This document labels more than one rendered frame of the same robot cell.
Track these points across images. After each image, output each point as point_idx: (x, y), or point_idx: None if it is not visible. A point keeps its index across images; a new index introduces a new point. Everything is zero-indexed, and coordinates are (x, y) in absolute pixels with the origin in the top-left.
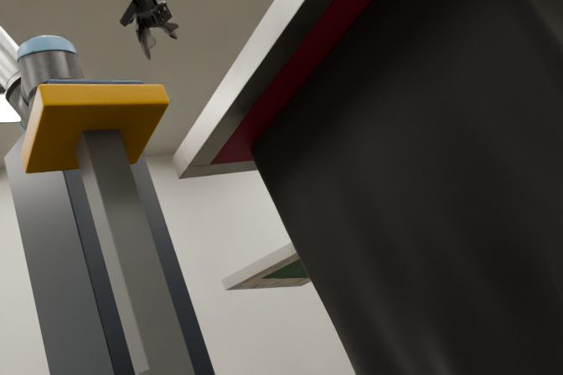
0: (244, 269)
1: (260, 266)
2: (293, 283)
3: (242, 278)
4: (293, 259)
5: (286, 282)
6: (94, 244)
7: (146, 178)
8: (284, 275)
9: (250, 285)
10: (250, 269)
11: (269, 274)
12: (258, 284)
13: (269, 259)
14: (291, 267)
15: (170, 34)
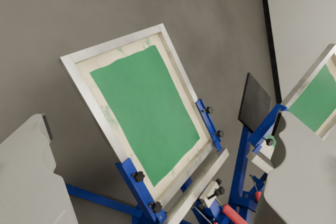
0: (71, 79)
1: (78, 93)
2: (143, 39)
3: (68, 76)
4: (101, 104)
5: (131, 46)
6: None
7: None
8: (117, 65)
9: (86, 60)
10: (74, 84)
11: (93, 80)
12: (96, 58)
13: (83, 100)
14: (111, 85)
15: (278, 130)
